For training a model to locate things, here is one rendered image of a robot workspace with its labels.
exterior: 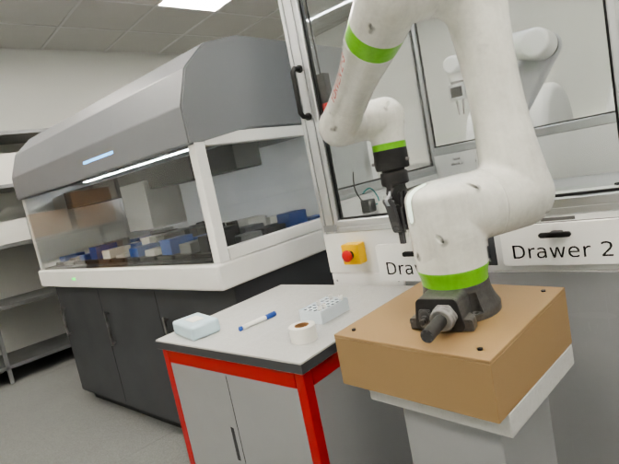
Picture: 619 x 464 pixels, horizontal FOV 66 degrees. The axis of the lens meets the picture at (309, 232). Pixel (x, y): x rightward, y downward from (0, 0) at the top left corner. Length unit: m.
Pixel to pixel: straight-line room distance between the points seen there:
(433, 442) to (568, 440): 0.68
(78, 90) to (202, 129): 3.62
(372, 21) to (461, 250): 0.43
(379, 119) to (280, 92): 0.98
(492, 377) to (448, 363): 0.07
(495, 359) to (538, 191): 0.33
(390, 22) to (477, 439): 0.74
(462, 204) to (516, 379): 0.29
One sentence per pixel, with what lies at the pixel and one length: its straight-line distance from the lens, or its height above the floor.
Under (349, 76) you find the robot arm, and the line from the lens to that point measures 1.06.
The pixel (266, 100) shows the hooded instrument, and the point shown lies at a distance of 2.11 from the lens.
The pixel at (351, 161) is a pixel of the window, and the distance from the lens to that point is 1.63.
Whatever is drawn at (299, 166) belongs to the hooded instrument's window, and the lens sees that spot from 2.21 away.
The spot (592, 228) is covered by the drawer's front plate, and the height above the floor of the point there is 0.91.
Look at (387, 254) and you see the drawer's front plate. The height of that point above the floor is 0.90.
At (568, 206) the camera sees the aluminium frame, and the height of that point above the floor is 0.96.
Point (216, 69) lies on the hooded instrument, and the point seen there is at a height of 1.64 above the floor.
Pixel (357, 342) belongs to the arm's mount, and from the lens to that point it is 0.90.
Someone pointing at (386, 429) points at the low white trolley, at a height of 0.43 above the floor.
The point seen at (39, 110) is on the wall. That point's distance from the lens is 5.23.
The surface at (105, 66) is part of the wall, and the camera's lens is 5.57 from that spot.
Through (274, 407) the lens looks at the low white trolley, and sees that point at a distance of 1.26.
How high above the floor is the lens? 1.17
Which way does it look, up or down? 7 degrees down
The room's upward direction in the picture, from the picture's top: 11 degrees counter-clockwise
